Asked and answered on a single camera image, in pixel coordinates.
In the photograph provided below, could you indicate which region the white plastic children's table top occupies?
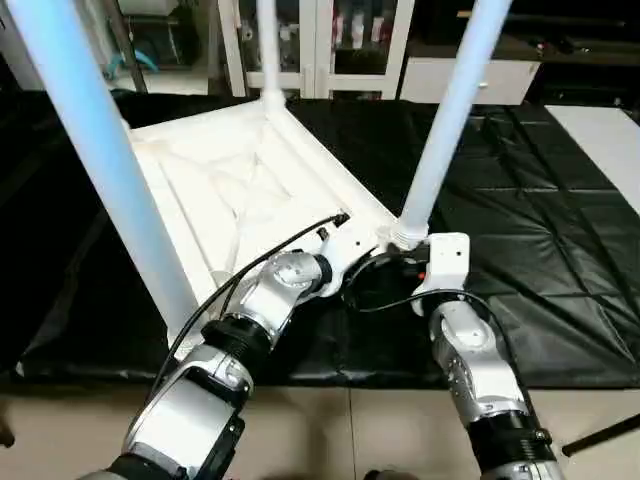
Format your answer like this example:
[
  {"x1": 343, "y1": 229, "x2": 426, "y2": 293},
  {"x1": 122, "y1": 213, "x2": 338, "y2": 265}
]
[{"x1": 122, "y1": 93, "x2": 431, "y2": 339}]

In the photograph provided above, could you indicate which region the black plastic work mat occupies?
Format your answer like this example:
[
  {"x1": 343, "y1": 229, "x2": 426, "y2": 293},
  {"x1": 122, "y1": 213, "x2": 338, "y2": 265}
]
[{"x1": 0, "y1": 90, "x2": 640, "y2": 389}]

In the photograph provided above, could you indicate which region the white low drawer unit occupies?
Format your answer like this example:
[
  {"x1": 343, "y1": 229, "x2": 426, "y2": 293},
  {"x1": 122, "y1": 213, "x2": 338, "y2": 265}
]
[{"x1": 400, "y1": 58, "x2": 541, "y2": 106}]

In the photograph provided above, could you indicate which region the white side table board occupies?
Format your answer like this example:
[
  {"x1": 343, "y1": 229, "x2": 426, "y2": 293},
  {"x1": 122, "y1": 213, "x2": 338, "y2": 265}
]
[{"x1": 548, "y1": 103, "x2": 640, "y2": 216}]

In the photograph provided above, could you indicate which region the white glass door cabinet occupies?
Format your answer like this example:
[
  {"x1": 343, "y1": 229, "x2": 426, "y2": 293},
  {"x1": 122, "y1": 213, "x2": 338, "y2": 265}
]
[{"x1": 218, "y1": 0, "x2": 413, "y2": 99}]

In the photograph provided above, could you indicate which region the teal plastic object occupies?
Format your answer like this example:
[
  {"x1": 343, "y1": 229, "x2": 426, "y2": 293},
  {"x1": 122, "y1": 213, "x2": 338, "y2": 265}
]
[{"x1": 105, "y1": 48, "x2": 159, "y2": 79}]

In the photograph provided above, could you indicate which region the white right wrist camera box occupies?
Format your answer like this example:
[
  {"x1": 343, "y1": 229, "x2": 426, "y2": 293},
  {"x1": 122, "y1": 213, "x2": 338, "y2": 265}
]
[{"x1": 415, "y1": 232, "x2": 471, "y2": 301}]

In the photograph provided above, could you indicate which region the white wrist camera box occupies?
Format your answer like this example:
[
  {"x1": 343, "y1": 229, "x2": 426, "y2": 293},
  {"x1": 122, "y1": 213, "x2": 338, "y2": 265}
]
[
  {"x1": 318, "y1": 222, "x2": 386, "y2": 286},
  {"x1": 415, "y1": 232, "x2": 471, "y2": 301}
]

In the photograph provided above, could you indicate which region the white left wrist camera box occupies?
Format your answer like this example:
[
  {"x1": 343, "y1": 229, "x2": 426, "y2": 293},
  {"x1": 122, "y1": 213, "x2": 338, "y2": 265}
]
[{"x1": 318, "y1": 222, "x2": 386, "y2": 286}]

